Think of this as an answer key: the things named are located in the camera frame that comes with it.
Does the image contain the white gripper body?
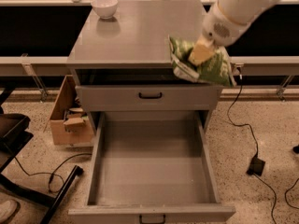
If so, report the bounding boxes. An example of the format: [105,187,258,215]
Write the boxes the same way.
[202,3,249,47]

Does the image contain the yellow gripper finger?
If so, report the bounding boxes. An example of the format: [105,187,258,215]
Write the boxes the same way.
[188,36,215,66]

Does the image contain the green jalapeno chip bag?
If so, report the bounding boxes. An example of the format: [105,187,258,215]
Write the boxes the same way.
[168,36,235,87]

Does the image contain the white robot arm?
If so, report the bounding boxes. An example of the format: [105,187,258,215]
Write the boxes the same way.
[188,0,280,66]

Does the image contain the grey drawer cabinet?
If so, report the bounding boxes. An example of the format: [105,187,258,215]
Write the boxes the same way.
[65,0,234,133]

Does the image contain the closed grey upper drawer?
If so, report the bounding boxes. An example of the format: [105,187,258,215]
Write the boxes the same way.
[76,84,221,111]

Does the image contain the open grey middle drawer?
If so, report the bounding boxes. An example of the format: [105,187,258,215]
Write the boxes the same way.
[69,111,235,224]

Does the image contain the white ceramic bowl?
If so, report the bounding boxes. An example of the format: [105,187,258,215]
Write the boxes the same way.
[91,0,118,19]

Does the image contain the black power adapter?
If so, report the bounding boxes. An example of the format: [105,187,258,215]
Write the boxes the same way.
[247,156,265,176]

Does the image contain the cardboard box with scraps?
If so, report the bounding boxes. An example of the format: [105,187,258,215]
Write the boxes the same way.
[50,76,94,146]

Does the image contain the white shoe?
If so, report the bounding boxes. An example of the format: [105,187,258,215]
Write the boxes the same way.
[0,200,18,224]

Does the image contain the black upper drawer handle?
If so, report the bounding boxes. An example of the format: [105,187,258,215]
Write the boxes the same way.
[138,92,163,100]

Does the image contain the black drawer handle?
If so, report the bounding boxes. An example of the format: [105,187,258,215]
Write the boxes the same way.
[138,92,163,100]
[139,215,166,224]

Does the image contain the black power cable right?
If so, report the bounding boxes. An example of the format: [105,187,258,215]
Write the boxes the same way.
[226,66,278,224]

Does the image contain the black cable far right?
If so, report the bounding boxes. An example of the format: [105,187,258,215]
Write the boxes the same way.
[284,177,299,211]

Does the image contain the black floor cable left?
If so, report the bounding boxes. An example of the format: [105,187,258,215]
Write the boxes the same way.
[13,152,93,194]

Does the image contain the black middle drawer handle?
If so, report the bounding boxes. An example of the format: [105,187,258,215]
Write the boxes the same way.
[139,215,166,224]

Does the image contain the black chair frame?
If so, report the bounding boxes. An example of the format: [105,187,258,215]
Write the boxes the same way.
[1,90,91,224]

